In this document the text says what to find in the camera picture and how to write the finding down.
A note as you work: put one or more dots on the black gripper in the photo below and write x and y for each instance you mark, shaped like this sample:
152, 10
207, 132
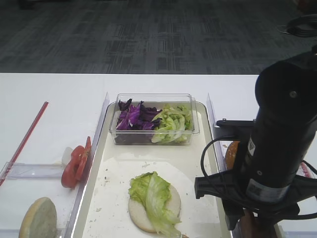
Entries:
272, 190

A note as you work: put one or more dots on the meat patty slice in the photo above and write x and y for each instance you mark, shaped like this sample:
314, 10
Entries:
248, 225

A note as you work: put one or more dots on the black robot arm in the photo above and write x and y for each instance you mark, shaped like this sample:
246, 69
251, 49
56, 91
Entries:
271, 148

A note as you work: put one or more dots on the green lettuce leaf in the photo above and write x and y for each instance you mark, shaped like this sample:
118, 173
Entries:
153, 192

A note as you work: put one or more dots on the shredded green lettuce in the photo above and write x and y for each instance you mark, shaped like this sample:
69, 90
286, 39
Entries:
173, 121

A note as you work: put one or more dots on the back tomato slice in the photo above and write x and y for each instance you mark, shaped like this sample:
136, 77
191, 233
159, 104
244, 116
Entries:
88, 146

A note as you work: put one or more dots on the tomato slice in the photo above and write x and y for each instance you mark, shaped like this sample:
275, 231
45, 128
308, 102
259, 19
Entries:
88, 146
76, 161
68, 179

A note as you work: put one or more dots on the middle tomato slice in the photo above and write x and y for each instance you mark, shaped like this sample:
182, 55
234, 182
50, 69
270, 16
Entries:
76, 161

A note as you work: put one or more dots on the front tomato slice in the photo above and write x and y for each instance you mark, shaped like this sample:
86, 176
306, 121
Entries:
68, 179

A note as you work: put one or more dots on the right long acrylic divider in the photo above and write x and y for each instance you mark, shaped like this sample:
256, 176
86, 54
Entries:
219, 150

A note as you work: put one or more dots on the long acrylic divider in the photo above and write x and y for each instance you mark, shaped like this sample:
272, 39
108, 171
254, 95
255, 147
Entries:
69, 229
219, 150

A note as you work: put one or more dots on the front sesame bun top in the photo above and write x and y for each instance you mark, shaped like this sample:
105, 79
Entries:
230, 154

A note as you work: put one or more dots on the bottom bun on tray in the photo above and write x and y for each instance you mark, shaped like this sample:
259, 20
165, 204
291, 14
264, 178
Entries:
139, 216

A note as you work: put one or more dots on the metal serving tray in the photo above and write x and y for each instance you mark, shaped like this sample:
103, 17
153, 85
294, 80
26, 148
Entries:
104, 212

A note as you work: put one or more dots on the purple cabbage leaves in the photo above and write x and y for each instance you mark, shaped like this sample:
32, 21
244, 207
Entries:
137, 118

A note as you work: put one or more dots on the clear plastic salad container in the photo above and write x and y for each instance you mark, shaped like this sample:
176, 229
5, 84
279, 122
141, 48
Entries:
158, 101

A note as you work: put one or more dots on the left long acrylic divider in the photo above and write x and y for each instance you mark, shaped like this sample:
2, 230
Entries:
69, 229

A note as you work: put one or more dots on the bun half left side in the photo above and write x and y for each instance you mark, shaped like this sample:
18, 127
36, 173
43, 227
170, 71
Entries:
40, 221

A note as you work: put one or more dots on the left red tape strip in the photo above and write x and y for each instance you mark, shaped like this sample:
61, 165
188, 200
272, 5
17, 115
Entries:
24, 141

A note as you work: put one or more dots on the left upper acrylic crossbar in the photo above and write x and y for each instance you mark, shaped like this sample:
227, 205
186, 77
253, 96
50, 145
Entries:
13, 170

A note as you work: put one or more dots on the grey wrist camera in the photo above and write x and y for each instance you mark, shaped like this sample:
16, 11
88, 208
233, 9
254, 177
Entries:
233, 130

